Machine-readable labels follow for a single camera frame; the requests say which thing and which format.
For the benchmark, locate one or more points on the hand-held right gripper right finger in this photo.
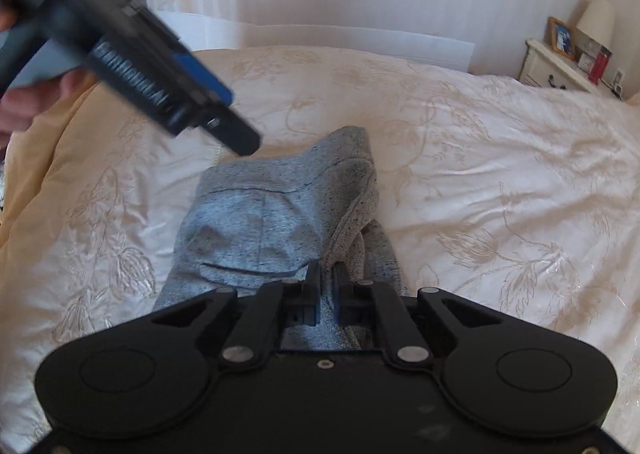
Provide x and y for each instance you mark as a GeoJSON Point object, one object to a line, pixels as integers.
{"type": "Point", "coordinates": [337, 296]}

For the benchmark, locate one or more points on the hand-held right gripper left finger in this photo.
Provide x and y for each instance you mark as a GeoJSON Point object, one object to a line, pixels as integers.
{"type": "Point", "coordinates": [313, 296]}

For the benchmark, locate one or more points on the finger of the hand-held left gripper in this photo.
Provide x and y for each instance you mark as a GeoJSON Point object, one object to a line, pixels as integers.
{"type": "Point", "coordinates": [235, 133]}
{"type": "Point", "coordinates": [210, 78]}

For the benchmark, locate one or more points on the grey speckled pants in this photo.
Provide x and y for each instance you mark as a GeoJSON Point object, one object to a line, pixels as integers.
{"type": "Point", "coordinates": [270, 214]}

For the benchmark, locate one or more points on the person's left hand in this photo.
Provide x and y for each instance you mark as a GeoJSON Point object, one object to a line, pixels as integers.
{"type": "Point", "coordinates": [25, 106]}

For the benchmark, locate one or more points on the white panel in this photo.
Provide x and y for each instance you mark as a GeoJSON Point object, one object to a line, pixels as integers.
{"type": "Point", "coordinates": [350, 41]}

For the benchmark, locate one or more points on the cream embroidered bedspread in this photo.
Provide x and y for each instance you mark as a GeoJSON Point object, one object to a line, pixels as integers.
{"type": "Point", "coordinates": [500, 184]}

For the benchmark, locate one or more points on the cream bedside table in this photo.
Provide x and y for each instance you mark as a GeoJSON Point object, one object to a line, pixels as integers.
{"type": "Point", "coordinates": [542, 66]}

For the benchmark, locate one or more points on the cream shade table lamp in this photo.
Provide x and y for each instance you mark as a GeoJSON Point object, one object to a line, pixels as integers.
{"type": "Point", "coordinates": [597, 18]}

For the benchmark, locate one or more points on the wooden photo frame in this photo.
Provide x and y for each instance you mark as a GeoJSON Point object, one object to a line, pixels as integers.
{"type": "Point", "coordinates": [561, 37]}

